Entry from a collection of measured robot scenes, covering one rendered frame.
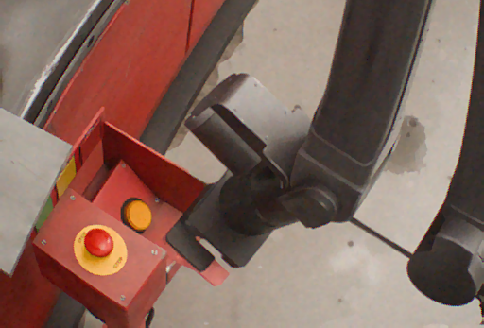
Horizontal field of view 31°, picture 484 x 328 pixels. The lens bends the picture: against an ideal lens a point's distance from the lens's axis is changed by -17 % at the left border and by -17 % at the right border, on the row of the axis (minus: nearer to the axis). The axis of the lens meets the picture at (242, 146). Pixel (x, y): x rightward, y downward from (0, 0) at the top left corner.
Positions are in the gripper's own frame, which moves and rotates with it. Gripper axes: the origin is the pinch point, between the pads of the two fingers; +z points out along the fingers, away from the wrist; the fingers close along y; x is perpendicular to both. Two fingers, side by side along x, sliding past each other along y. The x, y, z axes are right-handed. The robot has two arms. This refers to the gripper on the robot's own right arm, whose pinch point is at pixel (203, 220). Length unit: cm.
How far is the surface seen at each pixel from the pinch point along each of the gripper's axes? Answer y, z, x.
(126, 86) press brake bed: -33, 58, -10
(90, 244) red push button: 3.1, 22.9, -3.7
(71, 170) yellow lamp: -3.5, 26.3, -10.9
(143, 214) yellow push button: -8.3, 30.2, 0.5
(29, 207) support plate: 10.9, 6.6, -13.8
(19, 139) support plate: 5.3, 9.5, -19.5
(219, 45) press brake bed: -80, 105, 3
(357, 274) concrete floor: -53, 84, 54
